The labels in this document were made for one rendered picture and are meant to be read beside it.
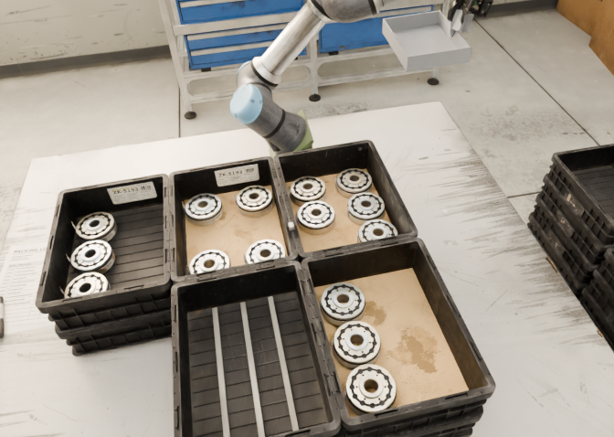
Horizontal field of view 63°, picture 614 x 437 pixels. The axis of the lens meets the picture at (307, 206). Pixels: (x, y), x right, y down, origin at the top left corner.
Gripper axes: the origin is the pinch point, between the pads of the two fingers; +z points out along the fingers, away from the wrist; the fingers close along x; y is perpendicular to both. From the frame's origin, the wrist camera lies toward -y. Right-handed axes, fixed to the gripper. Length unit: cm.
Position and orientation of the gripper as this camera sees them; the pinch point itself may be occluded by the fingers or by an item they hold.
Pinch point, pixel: (453, 32)
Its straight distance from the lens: 177.4
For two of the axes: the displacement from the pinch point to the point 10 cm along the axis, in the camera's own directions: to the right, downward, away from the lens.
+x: 9.4, 0.1, 3.4
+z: -2.4, 7.3, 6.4
